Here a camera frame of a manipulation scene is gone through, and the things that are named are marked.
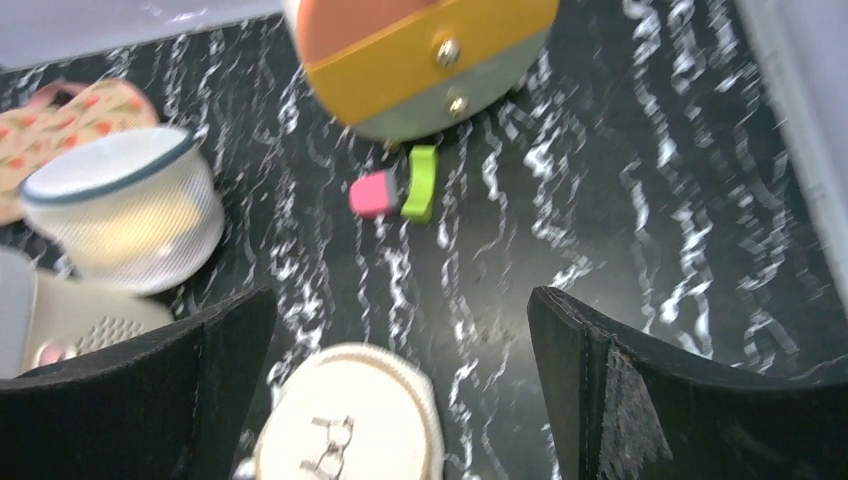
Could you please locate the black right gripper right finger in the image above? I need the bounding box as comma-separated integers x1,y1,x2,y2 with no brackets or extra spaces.
527,287,847,479

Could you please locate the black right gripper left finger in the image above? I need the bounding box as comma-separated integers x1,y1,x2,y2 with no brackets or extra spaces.
1,289,277,479

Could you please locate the beige-trimmed white mesh laundry bag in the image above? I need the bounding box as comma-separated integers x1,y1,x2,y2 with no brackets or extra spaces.
231,343,445,480

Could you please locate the cream plastic laundry basket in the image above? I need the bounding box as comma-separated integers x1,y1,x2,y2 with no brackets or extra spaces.
1,247,173,379

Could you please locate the blue-trimmed white mesh laundry bag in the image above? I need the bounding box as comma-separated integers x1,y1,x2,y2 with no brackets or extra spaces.
19,125,225,295

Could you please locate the green block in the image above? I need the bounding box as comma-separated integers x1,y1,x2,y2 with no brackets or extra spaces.
400,145,439,222

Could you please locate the pink block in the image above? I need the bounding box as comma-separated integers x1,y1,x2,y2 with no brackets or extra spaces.
348,170,400,218

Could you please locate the cream round drawer cabinet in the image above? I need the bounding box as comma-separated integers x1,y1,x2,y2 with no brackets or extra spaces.
281,0,560,142

